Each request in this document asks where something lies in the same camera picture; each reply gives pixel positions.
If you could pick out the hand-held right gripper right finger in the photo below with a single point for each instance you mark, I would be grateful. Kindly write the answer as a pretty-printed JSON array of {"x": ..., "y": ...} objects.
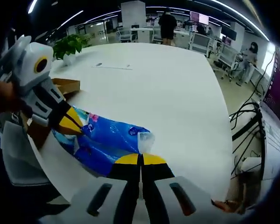
[{"x": 168, "y": 200}]

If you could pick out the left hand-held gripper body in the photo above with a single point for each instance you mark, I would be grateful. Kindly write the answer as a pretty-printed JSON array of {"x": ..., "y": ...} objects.
[{"x": 30, "y": 74}]

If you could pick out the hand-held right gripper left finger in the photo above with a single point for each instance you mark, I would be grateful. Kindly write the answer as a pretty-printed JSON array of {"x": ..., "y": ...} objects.
[{"x": 112, "y": 200}]

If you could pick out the brown cardboard shoe box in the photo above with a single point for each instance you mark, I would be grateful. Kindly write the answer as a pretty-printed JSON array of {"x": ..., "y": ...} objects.
[{"x": 67, "y": 86}]

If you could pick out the blue floral soft tissue packet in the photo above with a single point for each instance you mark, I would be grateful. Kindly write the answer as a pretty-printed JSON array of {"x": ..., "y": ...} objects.
[{"x": 107, "y": 142}]

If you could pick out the person's left hand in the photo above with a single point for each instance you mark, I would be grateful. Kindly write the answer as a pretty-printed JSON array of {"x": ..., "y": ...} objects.
[{"x": 2, "y": 98}]

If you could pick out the potted green plant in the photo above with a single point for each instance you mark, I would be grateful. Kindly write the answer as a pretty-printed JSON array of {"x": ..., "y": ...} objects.
[{"x": 68, "y": 45}]

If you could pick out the white grey office chair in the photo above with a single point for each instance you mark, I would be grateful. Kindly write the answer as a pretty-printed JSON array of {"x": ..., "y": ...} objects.
[
  {"x": 227, "y": 58},
  {"x": 125, "y": 35},
  {"x": 199, "y": 44}
]

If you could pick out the white pillar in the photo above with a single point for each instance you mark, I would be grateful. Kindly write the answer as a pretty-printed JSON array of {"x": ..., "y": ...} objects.
[{"x": 133, "y": 21}]

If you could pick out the open laptop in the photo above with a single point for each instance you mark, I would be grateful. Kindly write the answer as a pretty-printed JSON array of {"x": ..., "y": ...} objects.
[{"x": 278, "y": 93}]

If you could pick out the dark reddish monitor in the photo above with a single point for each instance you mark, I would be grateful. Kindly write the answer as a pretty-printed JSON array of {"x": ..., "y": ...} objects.
[{"x": 229, "y": 31}]

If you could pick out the pink purple wall screens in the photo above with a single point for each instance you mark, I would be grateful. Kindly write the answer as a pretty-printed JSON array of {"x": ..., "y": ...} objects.
[{"x": 199, "y": 17}]

